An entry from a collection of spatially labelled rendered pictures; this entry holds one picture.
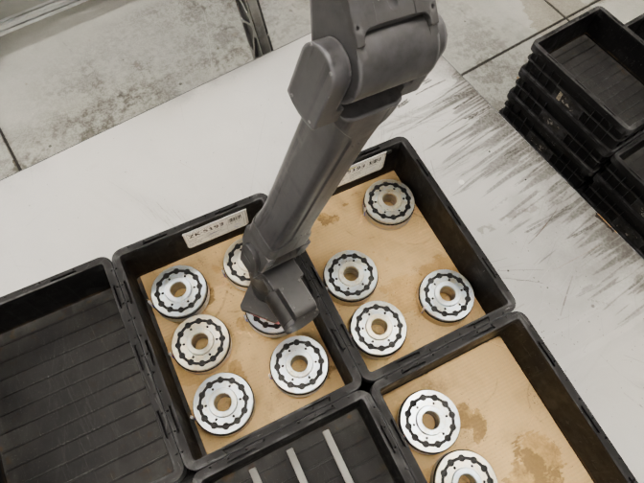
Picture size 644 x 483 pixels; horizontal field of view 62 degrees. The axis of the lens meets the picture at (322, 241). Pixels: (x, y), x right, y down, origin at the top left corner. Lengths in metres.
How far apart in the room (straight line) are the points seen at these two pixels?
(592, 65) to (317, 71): 1.68
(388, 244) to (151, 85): 1.62
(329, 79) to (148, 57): 2.24
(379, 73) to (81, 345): 0.83
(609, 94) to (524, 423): 1.22
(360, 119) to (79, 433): 0.78
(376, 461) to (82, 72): 2.10
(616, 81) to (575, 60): 0.14
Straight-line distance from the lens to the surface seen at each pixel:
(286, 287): 0.75
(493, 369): 1.05
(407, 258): 1.08
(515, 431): 1.04
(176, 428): 0.90
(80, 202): 1.37
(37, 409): 1.09
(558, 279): 1.30
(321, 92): 0.39
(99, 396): 1.05
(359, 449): 0.98
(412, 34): 0.41
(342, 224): 1.09
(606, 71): 2.03
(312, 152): 0.50
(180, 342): 1.00
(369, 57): 0.38
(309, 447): 0.98
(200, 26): 2.68
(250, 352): 1.01
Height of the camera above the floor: 1.80
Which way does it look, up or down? 65 degrees down
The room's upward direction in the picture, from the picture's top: 3 degrees clockwise
